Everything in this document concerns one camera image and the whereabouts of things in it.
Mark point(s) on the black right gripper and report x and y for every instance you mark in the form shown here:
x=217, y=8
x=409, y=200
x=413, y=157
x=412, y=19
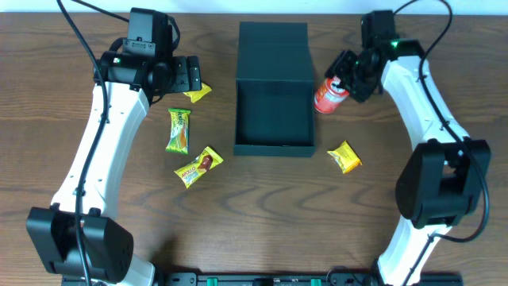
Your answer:
x=342, y=67

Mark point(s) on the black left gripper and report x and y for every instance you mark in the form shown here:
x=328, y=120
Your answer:
x=194, y=74

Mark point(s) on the yellow peanut snack packet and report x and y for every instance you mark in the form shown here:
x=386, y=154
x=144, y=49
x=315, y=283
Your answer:
x=195, y=96

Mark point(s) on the red snack can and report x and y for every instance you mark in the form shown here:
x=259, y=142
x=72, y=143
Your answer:
x=329, y=95

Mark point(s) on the small yellow snack packet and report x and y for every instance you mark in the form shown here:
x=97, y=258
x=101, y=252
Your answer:
x=345, y=157

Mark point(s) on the black box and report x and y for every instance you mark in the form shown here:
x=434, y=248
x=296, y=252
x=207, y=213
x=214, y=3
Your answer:
x=275, y=91

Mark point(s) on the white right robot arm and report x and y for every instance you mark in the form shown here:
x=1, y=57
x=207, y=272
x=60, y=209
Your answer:
x=445, y=176

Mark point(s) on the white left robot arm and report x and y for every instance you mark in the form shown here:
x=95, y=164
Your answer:
x=77, y=236

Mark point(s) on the green orange snack bar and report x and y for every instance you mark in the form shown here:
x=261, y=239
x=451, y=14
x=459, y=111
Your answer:
x=179, y=135

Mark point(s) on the yellow Apollo cake packet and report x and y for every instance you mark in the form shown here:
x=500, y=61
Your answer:
x=206, y=160

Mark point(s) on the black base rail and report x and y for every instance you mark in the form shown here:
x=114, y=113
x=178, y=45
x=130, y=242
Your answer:
x=341, y=278

